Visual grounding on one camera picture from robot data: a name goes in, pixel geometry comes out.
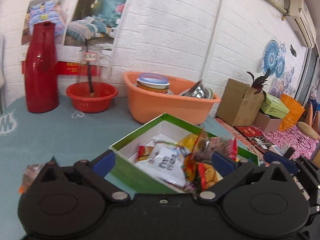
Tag stacked bowls with blue lid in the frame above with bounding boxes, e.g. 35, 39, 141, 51
136, 73, 170, 94

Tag round woven cushion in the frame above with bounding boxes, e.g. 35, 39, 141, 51
297, 121, 319, 140

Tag green white cardboard box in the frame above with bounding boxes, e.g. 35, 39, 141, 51
110, 113, 258, 194

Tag green shoe box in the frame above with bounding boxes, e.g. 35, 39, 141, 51
260, 94, 289, 119

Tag dark red potted plant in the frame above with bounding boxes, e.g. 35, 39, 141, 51
247, 69, 270, 94

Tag orange plastic bag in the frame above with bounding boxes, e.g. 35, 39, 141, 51
279, 93, 305, 131

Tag red thermos jug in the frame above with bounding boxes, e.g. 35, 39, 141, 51
24, 22, 59, 113

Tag large brown cardboard box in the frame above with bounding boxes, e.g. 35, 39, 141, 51
216, 79, 264, 126

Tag brown pastry clear bag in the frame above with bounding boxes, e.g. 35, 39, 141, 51
191, 129, 238, 163

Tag orange plastic basin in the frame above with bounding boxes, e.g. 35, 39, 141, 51
123, 72, 221, 125

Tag bedding poster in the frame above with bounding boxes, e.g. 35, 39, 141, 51
21, 0, 127, 51

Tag blue round wall decoration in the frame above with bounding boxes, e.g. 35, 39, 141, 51
262, 40, 279, 76

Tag metal bowls in basin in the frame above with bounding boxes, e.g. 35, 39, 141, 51
179, 80, 213, 99

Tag clear glass pitcher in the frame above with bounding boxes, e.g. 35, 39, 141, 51
76, 46, 112, 83

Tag yellow snack bag in box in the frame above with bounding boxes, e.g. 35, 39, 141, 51
176, 134, 199, 152

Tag white air conditioner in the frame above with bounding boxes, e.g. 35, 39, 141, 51
284, 0, 317, 48

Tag red cracker bag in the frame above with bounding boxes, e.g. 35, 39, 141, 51
183, 154, 223, 192

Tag white blue snack bag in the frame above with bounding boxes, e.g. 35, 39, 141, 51
135, 140, 190, 187

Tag small brown cardboard box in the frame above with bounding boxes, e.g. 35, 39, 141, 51
253, 112, 282, 133

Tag red plastic basket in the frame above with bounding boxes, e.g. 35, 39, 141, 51
66, 82, 118, 113

